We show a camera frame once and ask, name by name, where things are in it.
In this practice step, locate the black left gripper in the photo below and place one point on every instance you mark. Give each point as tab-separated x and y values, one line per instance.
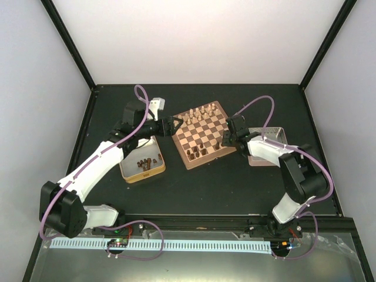
163	131

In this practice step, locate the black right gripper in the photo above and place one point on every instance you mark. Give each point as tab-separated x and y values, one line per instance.
225	141

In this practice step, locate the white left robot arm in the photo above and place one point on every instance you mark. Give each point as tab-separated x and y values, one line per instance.
61	205

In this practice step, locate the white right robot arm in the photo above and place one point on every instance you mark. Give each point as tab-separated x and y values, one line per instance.
303	176

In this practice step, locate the wooden chess board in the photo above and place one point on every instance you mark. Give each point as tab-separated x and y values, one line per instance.
201	125

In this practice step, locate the gold tin with pieces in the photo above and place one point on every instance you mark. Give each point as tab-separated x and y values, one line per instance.
143	162

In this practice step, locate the silver patterned metal tray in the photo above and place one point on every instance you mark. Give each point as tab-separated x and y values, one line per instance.
273	138

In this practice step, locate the light blue slotted strip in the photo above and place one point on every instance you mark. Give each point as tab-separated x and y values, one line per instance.
80	243

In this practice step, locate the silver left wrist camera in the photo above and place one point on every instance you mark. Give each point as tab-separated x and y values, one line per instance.
157	104

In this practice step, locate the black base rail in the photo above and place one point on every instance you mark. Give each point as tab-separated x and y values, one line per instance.
256	226

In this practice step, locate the black frame post right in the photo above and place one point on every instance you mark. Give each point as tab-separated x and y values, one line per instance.
328	40

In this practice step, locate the black frame post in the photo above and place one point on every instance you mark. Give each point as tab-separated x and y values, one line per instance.
328	40
62	30

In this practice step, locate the black frame post left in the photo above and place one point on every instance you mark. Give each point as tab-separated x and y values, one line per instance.
62	30

